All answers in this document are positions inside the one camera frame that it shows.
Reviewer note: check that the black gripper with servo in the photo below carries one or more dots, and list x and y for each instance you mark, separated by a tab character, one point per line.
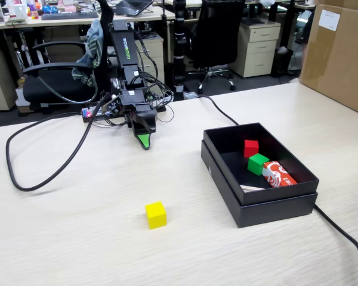
137	108

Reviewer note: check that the yellow cube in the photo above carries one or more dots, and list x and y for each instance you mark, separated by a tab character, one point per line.
155	215

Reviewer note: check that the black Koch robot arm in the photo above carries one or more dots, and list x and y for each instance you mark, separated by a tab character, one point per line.
123	44

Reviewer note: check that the black cardboard box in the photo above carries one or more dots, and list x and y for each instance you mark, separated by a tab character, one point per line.
274	193

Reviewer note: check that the black open box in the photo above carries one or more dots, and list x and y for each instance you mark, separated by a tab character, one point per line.
271	214

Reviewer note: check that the large brown cardboard box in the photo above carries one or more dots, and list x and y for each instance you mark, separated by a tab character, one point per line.
340	65

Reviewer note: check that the controller board with red light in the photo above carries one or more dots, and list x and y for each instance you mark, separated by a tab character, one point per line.
88	114

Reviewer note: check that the beige drawer cabinet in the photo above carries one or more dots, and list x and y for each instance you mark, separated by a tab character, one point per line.
153	53
256	50

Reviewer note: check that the black segmented pole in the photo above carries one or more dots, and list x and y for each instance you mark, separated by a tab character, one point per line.
179	44

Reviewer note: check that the black headphones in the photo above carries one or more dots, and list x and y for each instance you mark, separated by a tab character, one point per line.
146	35

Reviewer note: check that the black office chair with armrests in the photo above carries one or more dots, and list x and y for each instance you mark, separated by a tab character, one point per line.
56	86

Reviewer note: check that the striped blue-green cloth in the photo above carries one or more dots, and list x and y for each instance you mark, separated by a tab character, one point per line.
91	44

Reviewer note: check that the red cube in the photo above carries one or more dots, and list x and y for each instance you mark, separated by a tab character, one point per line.
250	148

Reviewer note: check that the green cube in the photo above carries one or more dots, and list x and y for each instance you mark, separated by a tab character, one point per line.
256	165

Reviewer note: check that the black mesh office chair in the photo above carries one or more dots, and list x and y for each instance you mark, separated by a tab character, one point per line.
216	32

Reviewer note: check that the black laptop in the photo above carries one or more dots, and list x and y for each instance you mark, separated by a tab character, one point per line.
131	7

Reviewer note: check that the white office desk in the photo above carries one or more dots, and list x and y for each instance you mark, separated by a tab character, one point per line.
77	22

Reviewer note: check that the black keyboard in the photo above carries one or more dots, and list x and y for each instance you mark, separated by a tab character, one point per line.
68	15

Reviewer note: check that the orange and white carton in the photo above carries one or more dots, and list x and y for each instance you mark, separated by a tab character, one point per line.
279	175

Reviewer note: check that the black waste bin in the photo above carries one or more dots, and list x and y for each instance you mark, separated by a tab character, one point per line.
282	64

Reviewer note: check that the blue ball toy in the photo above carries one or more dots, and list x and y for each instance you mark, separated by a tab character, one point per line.
50	9

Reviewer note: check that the small colourful bottles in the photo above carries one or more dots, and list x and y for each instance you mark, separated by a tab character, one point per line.
33	10

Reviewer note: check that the white paper label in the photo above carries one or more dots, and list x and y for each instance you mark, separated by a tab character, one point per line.
328	20

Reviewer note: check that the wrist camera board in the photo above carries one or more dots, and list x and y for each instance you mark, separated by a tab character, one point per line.
114	105

